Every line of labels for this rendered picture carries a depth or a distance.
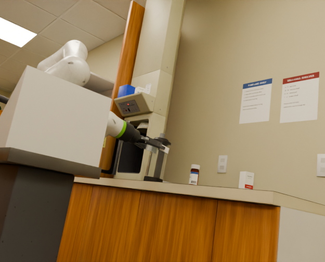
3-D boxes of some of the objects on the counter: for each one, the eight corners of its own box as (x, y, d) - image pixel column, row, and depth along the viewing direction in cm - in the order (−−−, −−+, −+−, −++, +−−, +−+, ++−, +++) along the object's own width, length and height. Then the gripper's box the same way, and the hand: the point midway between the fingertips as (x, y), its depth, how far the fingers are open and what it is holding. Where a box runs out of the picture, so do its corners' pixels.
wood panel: (149, 190, 247) (174, 30, 279) (151, 190, 245) (177, 29, 276) (94, 180, 217) (130, 1, 248) (96, 180, 214) (132, 0, 246)
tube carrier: (154, 183, 170) (161, 144, 175) (167, 184, 162) (175, 144, 167) (138, 179, 163) (146, 139, 169) (152, 180, 155) (160, 138, 160)
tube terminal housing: (140, 187, 232) (156, 90, 249) (170, 191, 208) (186, 82, 225) (112, 182, 216) (131, 78, 234) (141, 185, 192) (160, 68, 209)
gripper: (145, 125, 148) (178, 144, 161) (119, 128, 164) (151, 145, 177) (140, 140, 145) (174, 158, 159) (114, 142, 161) (147, 158, 175)
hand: (158, 149), depth 166 cm, fingers closed on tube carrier, 9 cm apart
